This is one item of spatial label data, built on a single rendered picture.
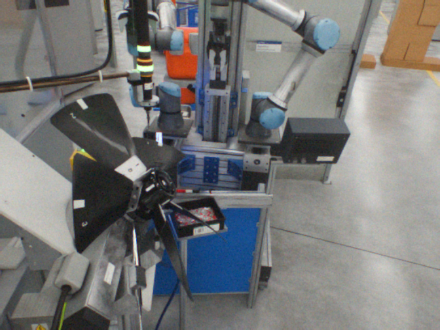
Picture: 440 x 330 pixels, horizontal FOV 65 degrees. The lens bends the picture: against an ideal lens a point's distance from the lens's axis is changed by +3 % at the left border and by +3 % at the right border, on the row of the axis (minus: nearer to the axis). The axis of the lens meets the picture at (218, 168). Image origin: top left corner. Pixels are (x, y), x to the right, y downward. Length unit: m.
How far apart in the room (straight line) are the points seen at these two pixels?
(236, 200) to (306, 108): 1.66
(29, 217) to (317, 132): 1.11
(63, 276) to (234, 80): 1.38
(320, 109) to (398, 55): 6.02
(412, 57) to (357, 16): 6.15
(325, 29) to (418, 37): 7.53
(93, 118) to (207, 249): 1.07
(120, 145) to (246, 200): 0.80
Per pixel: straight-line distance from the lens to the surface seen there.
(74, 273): 0.95
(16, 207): 1.07
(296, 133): 1.50
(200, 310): 2.26
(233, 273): 2.06
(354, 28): 3.10
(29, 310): 1.33
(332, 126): 1.59
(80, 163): 0.84
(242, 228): 1.83
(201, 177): 1.98
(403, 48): 9.10
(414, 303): 2.71
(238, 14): 1.87
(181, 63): 4.98
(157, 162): 1.26
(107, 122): 1.12
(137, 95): 1.03
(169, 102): 1.82
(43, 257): 1.23
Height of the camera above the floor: 1.82
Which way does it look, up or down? 31 degrees down
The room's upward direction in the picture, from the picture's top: 4 degrees clockwise
